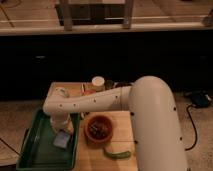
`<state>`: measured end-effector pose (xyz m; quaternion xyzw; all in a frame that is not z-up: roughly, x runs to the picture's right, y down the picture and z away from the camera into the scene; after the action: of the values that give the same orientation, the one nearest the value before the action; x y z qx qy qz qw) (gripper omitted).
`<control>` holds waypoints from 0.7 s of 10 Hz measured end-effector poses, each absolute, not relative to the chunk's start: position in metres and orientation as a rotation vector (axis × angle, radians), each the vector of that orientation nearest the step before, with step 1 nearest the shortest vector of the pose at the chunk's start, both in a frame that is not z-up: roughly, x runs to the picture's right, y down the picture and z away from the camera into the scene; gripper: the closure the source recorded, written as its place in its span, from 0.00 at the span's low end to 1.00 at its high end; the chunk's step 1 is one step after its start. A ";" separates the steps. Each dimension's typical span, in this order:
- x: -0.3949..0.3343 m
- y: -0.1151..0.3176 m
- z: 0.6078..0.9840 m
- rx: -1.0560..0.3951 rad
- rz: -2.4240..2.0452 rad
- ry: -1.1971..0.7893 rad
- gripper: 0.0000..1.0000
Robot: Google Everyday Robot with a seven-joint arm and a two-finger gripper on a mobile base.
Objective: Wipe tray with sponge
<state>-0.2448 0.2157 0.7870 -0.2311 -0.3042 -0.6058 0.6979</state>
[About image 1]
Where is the green pepper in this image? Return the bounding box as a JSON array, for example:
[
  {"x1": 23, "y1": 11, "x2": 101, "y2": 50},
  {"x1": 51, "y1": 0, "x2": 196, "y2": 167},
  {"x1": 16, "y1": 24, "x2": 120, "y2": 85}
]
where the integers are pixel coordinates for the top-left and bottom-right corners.
[{"x1": 103, "y1": 148, "x2": 131, "y2": 159}]

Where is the dark small container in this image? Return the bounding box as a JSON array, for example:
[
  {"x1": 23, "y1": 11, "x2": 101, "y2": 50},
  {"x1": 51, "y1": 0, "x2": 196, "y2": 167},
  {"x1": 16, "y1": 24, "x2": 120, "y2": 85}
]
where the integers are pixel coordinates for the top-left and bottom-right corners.
[{"x1": 105, "y1": 80, "x2": 114, "y2": 90}]

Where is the wooden stool frame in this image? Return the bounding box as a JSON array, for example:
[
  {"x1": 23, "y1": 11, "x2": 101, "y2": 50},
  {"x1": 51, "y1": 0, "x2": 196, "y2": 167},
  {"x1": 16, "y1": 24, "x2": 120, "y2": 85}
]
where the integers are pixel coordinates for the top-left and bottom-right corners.
[{"x1": 54, "y1": 0, "x2": 134, "y2": 31}]

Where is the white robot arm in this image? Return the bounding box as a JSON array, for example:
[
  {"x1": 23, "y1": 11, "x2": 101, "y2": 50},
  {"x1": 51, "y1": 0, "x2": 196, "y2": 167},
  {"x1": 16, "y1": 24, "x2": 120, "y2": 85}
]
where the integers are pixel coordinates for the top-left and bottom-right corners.
[{"x1": 43, "y1": 76, "x2": 189, "y2": 171}]

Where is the blue-grey sponge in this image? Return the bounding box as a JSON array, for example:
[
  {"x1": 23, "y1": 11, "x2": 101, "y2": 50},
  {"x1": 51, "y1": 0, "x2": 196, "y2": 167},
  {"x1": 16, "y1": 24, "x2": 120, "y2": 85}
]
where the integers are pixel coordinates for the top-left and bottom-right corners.
[{"x1": 53, "y1": 131, "x2": 71, "y2": 148}]

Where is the orange bowl with contents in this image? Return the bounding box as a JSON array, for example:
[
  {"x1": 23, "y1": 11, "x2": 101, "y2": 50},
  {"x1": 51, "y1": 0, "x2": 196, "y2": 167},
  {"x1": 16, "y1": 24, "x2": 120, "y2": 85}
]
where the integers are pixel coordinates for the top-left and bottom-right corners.
[{"x1": 84, "y1": 115, "x2": 113, "y2": 145}]

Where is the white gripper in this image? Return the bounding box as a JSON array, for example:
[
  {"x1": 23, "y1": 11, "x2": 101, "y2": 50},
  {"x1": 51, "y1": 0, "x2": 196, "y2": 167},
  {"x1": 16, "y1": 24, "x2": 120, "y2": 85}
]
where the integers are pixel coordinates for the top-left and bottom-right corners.
[{"x1": 50, "y1": 115, "x2": 74, "y2": 135}]

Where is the black floor device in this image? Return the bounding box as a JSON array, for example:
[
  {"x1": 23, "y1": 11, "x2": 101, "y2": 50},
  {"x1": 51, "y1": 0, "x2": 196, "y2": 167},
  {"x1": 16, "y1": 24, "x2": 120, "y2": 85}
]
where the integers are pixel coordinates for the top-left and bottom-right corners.
[{"x1": 191, "y1": 93, "x2": 212, "y2": 108}]

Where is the black power cable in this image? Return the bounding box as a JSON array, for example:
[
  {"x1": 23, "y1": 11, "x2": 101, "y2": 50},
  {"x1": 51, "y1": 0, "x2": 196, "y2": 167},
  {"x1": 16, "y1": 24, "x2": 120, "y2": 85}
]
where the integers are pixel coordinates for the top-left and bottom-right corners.
[{"x1": 184, "y1": 103, "x2": 199, "y2": 152}]

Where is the green plastic tray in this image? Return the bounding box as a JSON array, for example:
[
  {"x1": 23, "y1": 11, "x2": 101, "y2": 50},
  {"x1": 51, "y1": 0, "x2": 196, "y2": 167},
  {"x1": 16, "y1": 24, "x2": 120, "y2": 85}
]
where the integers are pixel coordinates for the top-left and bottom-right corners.
[{"x1": 16, "y1": 109, "x2": 80, "y2": 171}]

